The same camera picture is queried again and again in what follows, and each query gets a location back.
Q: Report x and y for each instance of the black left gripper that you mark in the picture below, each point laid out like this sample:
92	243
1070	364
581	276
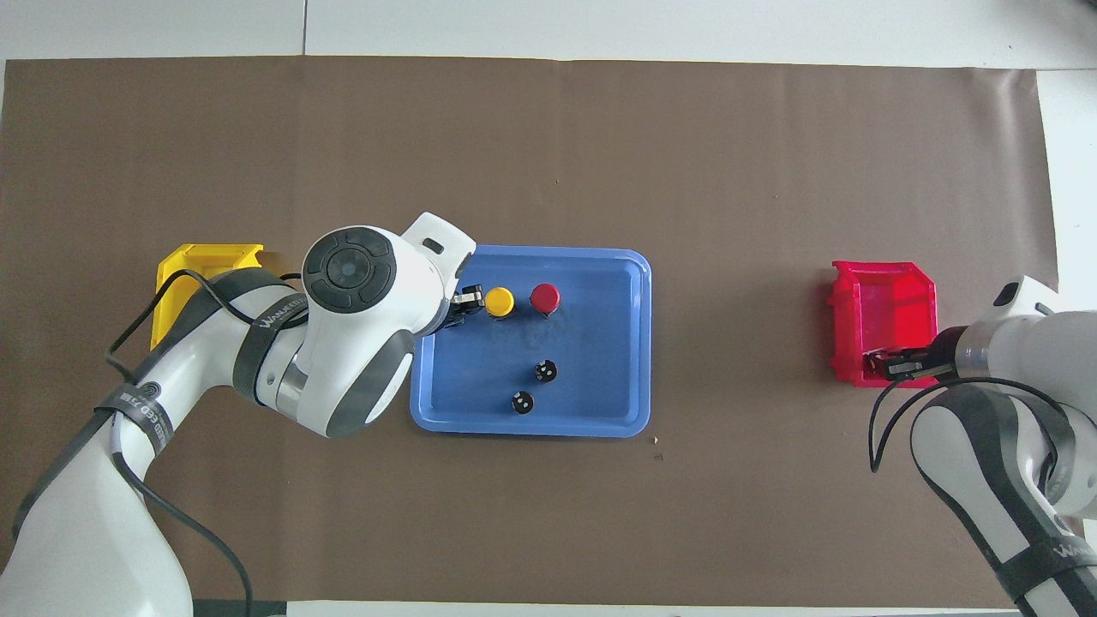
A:
452	317

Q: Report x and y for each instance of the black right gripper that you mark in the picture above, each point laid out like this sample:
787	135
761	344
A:
945	353

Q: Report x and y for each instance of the yellow push button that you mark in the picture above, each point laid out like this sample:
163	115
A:
499	302

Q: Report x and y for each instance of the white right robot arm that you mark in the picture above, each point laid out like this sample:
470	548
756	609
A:
1011	351

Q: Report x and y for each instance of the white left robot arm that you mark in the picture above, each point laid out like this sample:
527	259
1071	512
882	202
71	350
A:
360	343

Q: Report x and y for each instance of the red plastic bin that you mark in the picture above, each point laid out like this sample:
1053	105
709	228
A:
891	308

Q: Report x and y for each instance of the blue plastic tray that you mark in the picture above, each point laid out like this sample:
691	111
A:
600	377

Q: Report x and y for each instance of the brown paper table mat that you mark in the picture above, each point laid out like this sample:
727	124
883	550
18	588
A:
548	514

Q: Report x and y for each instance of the yellow plastic bin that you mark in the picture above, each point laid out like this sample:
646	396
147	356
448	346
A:
206	255

